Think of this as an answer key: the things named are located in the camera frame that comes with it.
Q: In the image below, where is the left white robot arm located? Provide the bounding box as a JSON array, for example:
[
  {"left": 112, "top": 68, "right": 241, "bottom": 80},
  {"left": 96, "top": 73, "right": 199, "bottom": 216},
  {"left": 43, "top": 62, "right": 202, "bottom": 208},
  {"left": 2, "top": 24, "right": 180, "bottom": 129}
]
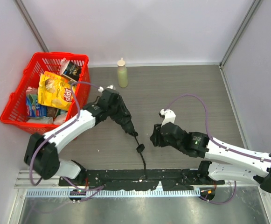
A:
[{"left": 24, "top": 88, "right": 138, "bottom": 185}]

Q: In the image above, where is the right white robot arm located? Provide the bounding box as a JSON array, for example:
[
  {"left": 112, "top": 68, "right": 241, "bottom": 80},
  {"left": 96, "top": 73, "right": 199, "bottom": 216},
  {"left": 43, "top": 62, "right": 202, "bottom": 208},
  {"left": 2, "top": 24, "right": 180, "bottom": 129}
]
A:
[{"left": 150, "top": 122, "right": 271, "bottom": 193}]

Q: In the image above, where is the pale green squeeze bottle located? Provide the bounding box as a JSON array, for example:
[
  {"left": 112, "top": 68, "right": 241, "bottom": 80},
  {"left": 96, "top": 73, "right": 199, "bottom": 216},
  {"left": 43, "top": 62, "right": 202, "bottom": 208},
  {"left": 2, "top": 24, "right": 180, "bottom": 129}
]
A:
[{"left": 117, "top": 58, "right": 128, "bottom": 88}]

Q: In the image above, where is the white plastic bag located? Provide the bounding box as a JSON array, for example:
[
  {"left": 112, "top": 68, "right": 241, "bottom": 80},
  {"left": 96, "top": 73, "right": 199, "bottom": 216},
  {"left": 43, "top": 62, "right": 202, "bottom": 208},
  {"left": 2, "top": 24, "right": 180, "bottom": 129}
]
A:
[{"left": 27, "top": 112, "right": 68, "bottom": 126}]

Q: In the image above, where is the black and white snack box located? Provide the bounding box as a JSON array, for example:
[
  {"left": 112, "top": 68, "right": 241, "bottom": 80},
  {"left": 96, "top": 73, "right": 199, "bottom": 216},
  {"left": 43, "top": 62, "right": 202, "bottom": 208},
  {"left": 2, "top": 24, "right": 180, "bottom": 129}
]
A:
[{"left": 59, "top": 60, "right": 82, "bottom": 82}]

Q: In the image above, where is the yellow Lays chip bag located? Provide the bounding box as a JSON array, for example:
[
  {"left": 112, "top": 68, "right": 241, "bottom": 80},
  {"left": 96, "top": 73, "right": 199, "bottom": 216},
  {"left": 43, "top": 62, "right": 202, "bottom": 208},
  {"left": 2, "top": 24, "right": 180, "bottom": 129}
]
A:
[{"left": 38, "top": 71, "right": 76, "bottom": 111}]

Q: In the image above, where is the blue snack package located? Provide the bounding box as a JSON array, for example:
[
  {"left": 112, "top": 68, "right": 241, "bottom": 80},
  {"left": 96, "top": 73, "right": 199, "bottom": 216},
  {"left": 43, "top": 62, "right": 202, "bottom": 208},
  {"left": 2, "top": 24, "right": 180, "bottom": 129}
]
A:
[{"left": 26, "top": 94, "right": 47, "bottom": 119}]

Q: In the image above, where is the red plastic shopping basket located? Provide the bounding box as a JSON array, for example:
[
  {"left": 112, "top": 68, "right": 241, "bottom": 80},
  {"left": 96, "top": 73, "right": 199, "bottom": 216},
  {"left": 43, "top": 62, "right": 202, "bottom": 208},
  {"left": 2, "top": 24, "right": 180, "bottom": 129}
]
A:
[{"left": 0, "top": 52, "right": 90, "bottom": 134}]

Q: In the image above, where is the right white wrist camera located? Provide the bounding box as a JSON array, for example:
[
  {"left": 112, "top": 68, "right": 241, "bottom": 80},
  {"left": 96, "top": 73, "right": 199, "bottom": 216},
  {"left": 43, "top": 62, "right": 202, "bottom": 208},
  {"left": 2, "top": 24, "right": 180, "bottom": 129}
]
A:
[{"left": 159, "top": 109, "right": 176, "bottom": 126}]

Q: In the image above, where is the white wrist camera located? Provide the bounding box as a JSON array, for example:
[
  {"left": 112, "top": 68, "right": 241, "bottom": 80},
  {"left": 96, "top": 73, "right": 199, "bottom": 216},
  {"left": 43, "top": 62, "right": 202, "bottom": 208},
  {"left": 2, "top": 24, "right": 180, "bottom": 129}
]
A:
[
  {"left": 159, "top": 109, "right": 176, "bottom": 126},
  {"left": 98, "top": 85, "right": 116, "bottom": 93}
]

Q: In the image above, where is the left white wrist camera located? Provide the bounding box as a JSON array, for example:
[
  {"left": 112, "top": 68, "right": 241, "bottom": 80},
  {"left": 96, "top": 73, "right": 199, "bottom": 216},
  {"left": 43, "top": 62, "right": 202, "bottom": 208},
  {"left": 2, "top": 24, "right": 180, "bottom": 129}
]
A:
[{"left": 98, "top": 85, "right": 116, "bottom": 93}]

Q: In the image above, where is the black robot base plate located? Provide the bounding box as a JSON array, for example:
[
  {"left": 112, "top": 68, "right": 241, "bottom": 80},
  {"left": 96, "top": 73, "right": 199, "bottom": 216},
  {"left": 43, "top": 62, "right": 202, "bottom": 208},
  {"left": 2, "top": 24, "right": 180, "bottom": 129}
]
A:
[{"left": 56, "top": 168, "right": 225, "bottom": 191}]

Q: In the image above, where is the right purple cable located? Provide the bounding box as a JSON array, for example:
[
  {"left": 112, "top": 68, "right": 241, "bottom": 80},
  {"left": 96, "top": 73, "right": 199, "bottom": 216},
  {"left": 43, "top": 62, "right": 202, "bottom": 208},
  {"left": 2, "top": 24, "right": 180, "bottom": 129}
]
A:
[{"left": 164, "top": 93, "right": 271, "bottom": 206}]

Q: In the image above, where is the purple cable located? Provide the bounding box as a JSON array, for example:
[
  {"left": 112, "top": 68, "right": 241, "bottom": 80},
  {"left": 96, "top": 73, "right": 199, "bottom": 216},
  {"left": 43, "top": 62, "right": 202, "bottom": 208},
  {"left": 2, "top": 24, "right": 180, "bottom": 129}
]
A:
[
  {"left": 29, "top": 81, "right": 106, "bottom": 206},
  {"left": 164, "top": 93, "right": 271, "bottom": 206}
]

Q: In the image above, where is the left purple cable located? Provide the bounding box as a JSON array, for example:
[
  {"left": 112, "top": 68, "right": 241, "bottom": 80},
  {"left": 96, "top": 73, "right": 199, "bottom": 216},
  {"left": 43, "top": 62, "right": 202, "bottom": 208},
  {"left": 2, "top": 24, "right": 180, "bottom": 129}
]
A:
[{"left": 29, "top": 81, "right": 106, "bottom": 206}]

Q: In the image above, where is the white slotted cable duct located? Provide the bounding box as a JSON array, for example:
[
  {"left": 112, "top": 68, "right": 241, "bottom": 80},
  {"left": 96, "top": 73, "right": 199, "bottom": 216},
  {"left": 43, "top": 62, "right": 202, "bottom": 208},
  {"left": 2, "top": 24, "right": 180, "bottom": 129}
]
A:
[{"left": 25, "top": 189, "right": 201, "bottom": 198}]

